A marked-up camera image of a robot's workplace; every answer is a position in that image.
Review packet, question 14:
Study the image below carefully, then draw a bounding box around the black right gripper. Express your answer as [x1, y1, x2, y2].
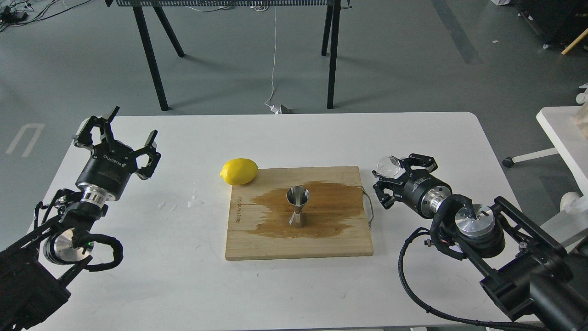
[373, 153, 453, 219]

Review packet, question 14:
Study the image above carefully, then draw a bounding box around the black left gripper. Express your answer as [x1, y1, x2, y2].
[73, 106, 162, 202]

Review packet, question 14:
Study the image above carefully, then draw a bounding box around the small clear glass cup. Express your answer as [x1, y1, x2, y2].
[375, 155, 405, 179]

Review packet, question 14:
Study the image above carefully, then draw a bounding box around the steel double jigger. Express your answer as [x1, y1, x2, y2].
[286, 186, 310, 228]

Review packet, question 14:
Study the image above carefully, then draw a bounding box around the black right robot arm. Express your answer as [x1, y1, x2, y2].
[372, 154, 588, 331]

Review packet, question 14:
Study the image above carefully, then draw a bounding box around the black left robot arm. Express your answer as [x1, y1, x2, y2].
[0, 107, 160, 331]

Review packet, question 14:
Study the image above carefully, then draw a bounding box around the wooden cutting board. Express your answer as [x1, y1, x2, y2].
[225, 165, 373, 261]

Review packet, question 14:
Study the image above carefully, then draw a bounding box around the yellow lemon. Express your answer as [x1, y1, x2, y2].
[219, 159, 259, 186]

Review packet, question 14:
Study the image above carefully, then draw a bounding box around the black trestle table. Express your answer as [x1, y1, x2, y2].
[105, 0, 353, 113]

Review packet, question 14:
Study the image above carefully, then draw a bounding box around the white side table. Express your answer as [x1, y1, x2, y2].
[536, 106, 588, 195]

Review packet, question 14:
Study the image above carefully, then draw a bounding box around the wooden stick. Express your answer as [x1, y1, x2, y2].
[561, 28, 588, 55]

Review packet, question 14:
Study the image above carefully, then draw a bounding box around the white hanging cable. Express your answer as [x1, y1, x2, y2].
[264, 6, 293, 115]

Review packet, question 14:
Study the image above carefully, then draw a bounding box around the floor cables bundle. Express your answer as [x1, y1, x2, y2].
[0, 0, 92, 33]

